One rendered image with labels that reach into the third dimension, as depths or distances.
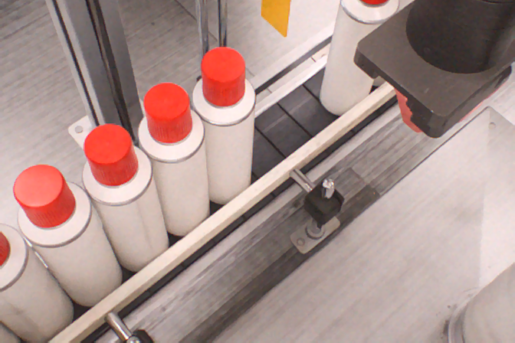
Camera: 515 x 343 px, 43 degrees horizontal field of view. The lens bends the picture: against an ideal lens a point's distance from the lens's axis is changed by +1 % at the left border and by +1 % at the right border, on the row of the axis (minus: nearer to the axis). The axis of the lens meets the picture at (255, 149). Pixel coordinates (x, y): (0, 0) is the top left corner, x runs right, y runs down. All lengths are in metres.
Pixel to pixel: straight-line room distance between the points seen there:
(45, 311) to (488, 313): 0.34
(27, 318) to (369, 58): 0.33
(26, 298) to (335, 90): 0.35
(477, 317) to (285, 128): 0.27
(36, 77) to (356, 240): 0.42
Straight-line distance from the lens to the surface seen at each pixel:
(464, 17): 0.34
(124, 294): 0.59
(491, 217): 0.70
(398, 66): 0.37
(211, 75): 0.48
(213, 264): 0.64
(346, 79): 0.65
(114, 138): 0.46
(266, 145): 0.69
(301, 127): 0.70
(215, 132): 0.52
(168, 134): 0.48
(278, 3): 0.51
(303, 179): 0.63
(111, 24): 0.58
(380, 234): 0.66
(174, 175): 0.52
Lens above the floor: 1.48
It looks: 61 degrees down
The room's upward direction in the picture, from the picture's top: 4 degrees clockwise
